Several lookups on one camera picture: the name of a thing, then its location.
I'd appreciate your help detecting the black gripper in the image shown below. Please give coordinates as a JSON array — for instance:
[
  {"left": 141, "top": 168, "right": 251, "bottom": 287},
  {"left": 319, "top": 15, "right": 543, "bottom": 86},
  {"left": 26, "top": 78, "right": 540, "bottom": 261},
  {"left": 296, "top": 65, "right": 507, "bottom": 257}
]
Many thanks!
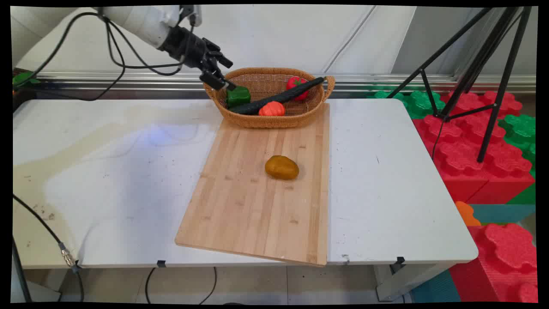
[{"left": 160, "top": 25, "right": 237, "bottom": 91}]

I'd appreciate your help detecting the brown toy potato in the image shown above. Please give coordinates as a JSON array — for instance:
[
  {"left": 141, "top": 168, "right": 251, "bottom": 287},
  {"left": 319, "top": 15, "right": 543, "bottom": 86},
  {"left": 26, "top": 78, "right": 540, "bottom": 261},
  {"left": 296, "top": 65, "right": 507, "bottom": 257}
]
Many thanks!
[{"left": 265, "top": 155, "right": 300, "bottom": 180}]

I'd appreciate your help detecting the green toy bell pepper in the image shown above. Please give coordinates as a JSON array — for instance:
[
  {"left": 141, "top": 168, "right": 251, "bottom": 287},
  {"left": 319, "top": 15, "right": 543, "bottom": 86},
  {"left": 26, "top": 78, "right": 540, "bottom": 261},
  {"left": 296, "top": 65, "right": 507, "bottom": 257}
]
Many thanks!
[{"left": 226, "top": 86, "right": 252, "bottom": 109}]

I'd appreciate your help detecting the orange toy pumpkin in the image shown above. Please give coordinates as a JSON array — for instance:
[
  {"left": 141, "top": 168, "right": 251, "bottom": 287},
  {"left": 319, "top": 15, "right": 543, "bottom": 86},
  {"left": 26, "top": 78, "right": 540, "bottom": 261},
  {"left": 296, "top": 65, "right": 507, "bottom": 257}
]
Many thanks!
[{"left": 258, "top": 101, "right": 286, "bottom": 117}]

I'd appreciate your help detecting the dark green toy cucumber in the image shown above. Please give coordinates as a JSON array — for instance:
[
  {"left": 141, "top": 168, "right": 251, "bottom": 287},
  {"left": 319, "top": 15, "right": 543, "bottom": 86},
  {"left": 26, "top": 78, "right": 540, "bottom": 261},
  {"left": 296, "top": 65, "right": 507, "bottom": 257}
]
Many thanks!
[{"left": 229, "top": 76, "right": 327, "bottom": 115}]

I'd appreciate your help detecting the woven wicker basket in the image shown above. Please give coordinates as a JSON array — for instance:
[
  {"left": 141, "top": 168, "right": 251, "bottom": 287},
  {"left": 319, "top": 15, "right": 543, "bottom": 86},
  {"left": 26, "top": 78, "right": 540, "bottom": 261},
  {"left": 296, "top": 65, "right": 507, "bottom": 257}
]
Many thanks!
[{"left": 203, "top": 67, "right": 336, "bottom": 129}]

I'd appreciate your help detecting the red toy tomato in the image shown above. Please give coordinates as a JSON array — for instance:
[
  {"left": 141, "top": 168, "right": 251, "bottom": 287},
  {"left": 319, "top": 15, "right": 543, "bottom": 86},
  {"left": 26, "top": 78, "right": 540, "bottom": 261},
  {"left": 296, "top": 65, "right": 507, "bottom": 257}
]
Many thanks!
[{"left": 286, "top": 76, "right": 309, "bottom": 101}]

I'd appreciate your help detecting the wooden cutting board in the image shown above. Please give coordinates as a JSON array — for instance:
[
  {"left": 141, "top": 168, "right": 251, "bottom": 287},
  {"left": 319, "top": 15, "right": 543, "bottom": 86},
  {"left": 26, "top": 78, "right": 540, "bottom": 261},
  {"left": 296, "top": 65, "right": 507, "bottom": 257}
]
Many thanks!
[{"left": 175, "top": 103, "right": 331, "bottom": 267}]

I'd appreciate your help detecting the green object with red tip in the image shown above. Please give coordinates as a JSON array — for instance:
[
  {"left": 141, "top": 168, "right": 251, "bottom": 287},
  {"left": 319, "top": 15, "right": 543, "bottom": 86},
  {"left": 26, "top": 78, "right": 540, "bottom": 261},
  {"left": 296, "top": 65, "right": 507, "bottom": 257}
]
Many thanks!
[{"left": 13, "top": 71, "right": 42, "bottom": 90}]

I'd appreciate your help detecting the green foam block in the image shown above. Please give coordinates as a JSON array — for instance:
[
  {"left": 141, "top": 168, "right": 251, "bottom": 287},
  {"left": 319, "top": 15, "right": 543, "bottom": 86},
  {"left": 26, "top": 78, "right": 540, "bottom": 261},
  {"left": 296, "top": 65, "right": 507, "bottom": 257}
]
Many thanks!
[
  {"left": 498, "top": 113, "right": 537, "bottom": 177},
  {"left": 368, "top": 89, "right": 446, "bottom": 120}
]

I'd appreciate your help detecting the large red foam block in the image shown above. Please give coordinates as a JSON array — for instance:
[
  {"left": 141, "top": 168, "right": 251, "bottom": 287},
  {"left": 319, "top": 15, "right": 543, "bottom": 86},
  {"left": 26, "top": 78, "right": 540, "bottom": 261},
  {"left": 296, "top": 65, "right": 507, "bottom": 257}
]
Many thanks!
[{"left": 413, "top": 90, "right": 533, "bottom": 205}]

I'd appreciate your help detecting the black tripod stand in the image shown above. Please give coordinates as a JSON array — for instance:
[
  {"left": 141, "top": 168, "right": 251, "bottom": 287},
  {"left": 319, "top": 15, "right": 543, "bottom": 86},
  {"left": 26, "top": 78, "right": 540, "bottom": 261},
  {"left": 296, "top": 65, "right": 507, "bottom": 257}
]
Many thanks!
[{"left": 386, "top": 6, "right": 533, "bottom": 164}]

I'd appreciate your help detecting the white table leg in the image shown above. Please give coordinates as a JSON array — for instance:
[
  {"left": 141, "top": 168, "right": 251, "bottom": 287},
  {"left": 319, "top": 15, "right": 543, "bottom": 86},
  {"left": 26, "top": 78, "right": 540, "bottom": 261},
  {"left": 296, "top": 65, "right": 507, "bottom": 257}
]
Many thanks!
[{"left": 372, "top": 262, "right": 452, "bottom": 302}]

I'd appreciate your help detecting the orange foam piece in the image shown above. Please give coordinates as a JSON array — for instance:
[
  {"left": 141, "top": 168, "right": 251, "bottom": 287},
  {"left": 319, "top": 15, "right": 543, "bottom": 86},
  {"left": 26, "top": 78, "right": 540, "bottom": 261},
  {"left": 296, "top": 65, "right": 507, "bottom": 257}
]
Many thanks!
[{"left": 455, "top": 201, "right": 482, "bottom": 227}]

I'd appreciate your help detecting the teal foam mat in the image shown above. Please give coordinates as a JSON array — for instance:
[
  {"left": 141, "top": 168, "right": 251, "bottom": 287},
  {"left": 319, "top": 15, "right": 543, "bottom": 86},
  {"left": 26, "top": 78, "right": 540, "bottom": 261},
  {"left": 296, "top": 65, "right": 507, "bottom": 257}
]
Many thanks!
[{"left": 469, "top": 203, "right": 537, "bottom": 224}]

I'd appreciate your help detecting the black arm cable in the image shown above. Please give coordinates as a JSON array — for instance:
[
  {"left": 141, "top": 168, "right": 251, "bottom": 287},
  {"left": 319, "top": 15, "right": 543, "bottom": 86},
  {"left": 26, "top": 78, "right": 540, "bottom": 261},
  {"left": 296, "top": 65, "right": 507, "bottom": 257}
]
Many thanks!
[{"left": 17, "top": 12, "right": 202, "bottom": 102}]

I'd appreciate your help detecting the metal wall rail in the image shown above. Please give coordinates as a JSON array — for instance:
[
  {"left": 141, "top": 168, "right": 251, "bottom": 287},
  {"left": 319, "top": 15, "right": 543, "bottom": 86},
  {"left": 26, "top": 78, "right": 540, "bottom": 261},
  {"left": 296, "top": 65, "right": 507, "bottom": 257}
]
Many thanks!
[{"left": 13, "top": 71, "right": 537, "bottom": 94}]

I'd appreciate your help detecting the black cable under table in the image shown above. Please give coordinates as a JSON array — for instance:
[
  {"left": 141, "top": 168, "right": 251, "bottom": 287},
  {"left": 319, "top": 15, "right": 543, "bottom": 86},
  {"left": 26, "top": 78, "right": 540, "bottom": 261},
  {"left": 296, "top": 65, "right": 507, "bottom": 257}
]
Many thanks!
[{"left": 145, "top": 267, "right": 217, "bottom": 305}]

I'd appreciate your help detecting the black cable with metal connector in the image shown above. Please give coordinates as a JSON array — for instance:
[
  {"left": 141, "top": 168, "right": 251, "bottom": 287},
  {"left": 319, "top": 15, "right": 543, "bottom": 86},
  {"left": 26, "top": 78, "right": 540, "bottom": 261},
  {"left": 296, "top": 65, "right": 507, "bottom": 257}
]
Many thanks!
[{"left": 13, "top": 194, "right": 85, "bottom": 303}]

